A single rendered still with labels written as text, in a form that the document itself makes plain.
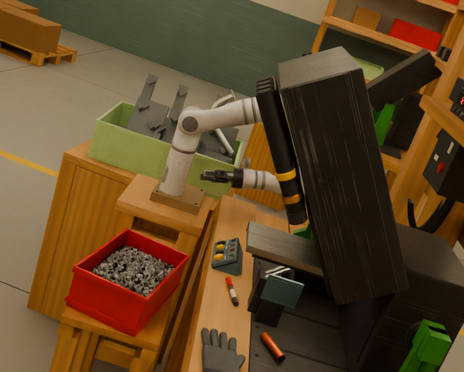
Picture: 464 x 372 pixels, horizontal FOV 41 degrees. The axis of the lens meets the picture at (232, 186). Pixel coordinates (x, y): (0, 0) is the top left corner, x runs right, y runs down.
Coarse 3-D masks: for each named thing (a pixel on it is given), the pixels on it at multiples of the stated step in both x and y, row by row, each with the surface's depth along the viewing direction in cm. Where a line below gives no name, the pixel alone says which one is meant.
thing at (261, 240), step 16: (256, 224) 166; (256, 240) 157; (272, 240) 160; (288, 240) 164; (304, 240) 167; (256, 256) 154; (272, 256) 153; (288, 256) 154; (304, 256) 157; (304, 272) 155; (320, 272) 154
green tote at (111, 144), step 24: (96, 120) 261; (120, 120) 302; (96, 144) 265; (120, 144) 264; (144, 144) 262; (168, 144) 262; (240, 144) 296; (144, 168) 266; (192, 168) 264; (216, 168) 263; (216, 192) 267
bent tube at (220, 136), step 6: (228, 96) 283; (234, 96) 282; (216, 102) 283; (222, 102) 283; (210, 108) 283; (216, 132) 283; (222, 138) 282; (222, 144) 283; (228, 144) 283; (228, 150) 283
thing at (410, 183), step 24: (456, 48) 219; (456, 72) 216; (432, 96) 227; (432, 120) 222; (432, 144) 225; (408, 168) 229; (408, 192) 232; (432, 192) 198; (456, 216) 188; (456, 240) 190
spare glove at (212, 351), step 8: (208, 336) 149; (216, 336) 150; (224, 336) 151; (208, 344) 147; (216, 344) 147; (224, 344) 148; (232, 344) 149; (208, 352) 143; (216, 352) 144; (224, 352) 145; (232, 352) 146; (208, 360) 140; (216, 360) 141; (224, 360) 142; (232, 360) 143; (240, 360) 144; (208, 368) 138; (216, 368) 139; (224, 368) 139; (232, 368) 140
